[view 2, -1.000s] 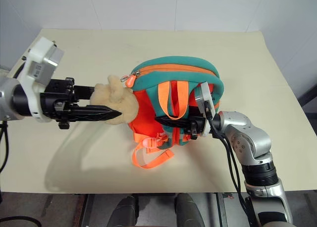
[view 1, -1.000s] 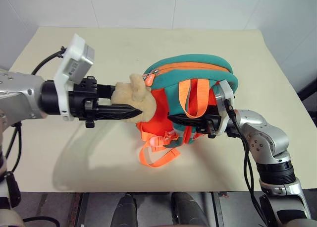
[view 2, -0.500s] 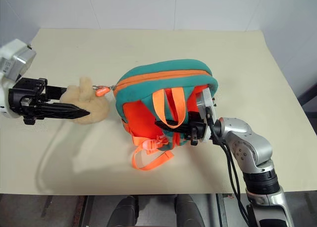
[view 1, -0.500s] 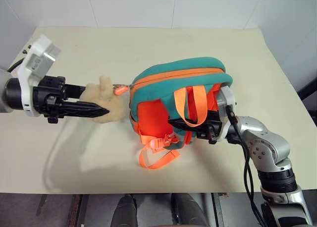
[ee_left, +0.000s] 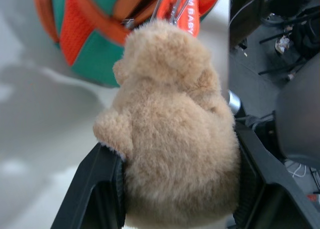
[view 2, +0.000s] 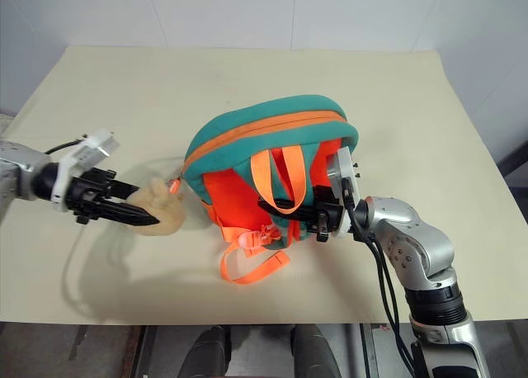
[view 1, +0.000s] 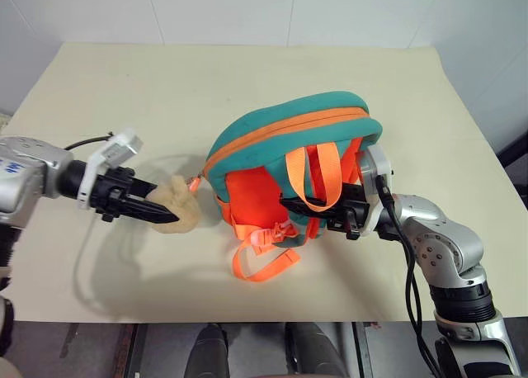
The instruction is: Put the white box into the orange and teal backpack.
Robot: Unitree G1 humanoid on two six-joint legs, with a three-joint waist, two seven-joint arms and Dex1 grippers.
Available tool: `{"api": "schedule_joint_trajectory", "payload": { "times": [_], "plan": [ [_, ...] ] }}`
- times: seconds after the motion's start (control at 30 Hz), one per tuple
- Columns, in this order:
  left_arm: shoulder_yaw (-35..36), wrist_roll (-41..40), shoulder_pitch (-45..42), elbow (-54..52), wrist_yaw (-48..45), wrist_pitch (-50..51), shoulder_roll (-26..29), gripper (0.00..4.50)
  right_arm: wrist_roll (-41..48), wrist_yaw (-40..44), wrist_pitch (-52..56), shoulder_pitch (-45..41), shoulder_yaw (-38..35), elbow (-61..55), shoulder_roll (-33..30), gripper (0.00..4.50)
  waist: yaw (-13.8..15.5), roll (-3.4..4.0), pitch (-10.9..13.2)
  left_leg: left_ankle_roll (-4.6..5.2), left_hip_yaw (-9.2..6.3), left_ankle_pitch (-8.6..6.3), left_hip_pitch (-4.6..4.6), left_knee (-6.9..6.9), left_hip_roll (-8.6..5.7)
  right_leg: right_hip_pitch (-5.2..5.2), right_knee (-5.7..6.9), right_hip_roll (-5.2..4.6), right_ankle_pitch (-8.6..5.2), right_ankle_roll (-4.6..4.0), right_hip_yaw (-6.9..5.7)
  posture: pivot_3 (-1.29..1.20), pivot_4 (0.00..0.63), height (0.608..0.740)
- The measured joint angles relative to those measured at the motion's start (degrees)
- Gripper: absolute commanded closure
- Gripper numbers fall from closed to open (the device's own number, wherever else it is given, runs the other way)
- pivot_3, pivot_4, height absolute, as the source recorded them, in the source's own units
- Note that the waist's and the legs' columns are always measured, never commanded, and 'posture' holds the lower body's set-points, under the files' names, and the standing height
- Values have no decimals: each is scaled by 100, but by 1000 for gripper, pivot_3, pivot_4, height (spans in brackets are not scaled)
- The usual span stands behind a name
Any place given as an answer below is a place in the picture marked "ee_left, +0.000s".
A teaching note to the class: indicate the white crumpled paper scrap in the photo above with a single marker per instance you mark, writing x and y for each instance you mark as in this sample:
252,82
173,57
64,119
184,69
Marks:
282,43

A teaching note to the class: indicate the orange and teal backpack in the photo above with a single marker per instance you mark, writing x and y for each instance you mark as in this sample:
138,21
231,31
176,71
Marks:
100,64

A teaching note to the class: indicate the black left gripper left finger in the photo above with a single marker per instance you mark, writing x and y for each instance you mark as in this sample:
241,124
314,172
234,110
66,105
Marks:
95,189

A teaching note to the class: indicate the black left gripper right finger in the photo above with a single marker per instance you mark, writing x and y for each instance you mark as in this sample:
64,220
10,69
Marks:
270,201

